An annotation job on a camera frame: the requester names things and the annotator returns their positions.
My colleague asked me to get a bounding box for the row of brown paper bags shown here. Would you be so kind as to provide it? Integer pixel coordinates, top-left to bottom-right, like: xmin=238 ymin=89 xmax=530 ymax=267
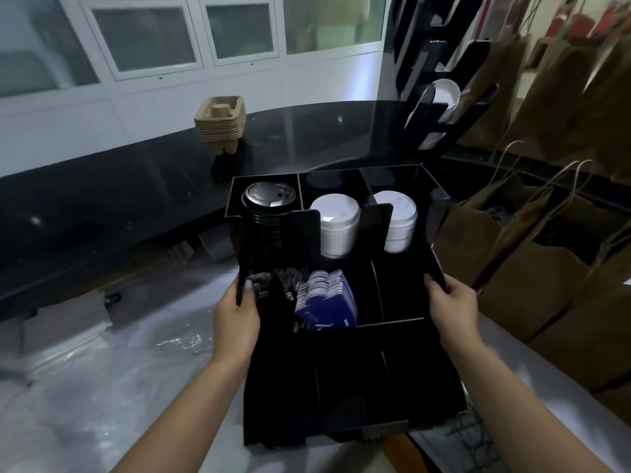
xmin=431 ymin=0 xmax=631 ymax=424

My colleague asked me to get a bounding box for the white cup stack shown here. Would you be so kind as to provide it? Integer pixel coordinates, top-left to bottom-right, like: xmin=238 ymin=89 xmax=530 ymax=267
xmin=404 ymin=78 xmax=462 ymax=151

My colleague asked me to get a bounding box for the person's left hand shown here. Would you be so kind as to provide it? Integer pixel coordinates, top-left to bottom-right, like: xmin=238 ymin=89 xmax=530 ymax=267
xmin=212 ymin=278 xmax=261 ymax=370

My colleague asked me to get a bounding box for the black wrapped cutlery bundle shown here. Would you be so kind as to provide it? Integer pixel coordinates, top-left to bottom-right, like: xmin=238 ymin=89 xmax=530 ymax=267
xmin=244 ymin=268 xmax=309 ymax=330

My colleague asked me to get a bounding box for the wrapped white napkin packet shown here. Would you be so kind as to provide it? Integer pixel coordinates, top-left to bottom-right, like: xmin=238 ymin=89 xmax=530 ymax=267
xmin=19 ymin=290 xmax=114 ymax=360

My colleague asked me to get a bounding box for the person's left forearm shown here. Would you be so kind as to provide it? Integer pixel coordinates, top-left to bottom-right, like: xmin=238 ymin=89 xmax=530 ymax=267
xmin=110 ymin=354 xmax=243 ymax=473

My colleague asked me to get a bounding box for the black acrylic condiment organizer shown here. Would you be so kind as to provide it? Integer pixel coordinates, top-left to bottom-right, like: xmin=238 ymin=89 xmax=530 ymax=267
xmin=224 ymin=164 xmax=468 ymax=449

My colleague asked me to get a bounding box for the black cup dispenser rack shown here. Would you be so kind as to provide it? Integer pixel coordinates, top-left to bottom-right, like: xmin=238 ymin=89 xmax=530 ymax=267
xmin=384 ymin=0 xmax=499 ymax=151

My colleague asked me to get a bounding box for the bundle of blue paper packets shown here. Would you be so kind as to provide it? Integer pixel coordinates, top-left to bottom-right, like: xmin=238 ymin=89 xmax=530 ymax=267
xmin=294 ymin=269 xmax=358 ymax=333

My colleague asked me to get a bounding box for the stack of pulp cup trays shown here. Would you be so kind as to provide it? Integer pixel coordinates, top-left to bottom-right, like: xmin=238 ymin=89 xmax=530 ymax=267
xmin=193 ymin=95 xmax=247 ymax=156

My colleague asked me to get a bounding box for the row of red chairs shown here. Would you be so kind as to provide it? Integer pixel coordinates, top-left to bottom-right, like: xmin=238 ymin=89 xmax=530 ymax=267
xmin=544 ymin=0 xmax=631 ymax=40

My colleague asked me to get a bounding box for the white framed window partition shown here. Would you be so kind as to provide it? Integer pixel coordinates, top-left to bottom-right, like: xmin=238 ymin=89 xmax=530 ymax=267
xmin=0 ymin=0 xmax=395 ymax=178

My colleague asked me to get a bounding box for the stack of black lids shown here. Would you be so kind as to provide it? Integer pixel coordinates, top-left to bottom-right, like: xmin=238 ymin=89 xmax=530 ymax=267
xmin=240 ymin=181 xmax=298 ymax=242

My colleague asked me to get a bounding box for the person's right hand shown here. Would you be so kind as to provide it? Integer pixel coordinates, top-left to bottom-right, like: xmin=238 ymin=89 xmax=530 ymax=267
xmin=423 ymin=273 xmax=482 ymax=358

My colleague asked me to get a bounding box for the stack of white lids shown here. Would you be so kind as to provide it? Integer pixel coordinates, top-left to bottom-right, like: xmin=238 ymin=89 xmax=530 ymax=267
xmin=309 ymin=193 xmax=362 ymax=259
xmin=373 ymin=190 xmax=419 ymax=254

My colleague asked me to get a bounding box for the black glossy bar counter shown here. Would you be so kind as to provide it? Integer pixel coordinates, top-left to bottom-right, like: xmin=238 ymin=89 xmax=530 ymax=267
xmin=0 ymin=99 xmax=631 ymax=321

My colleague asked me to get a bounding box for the person's right forearm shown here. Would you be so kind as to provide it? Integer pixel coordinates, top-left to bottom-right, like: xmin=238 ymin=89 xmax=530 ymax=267
xmin=451 ymin=334 xmax=612 ymax=473

